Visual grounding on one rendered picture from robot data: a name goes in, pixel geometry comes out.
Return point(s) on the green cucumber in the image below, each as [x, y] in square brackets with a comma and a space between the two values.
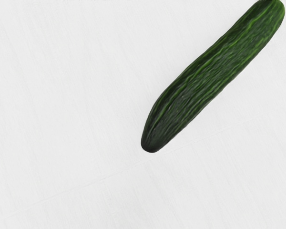
[214, 76]

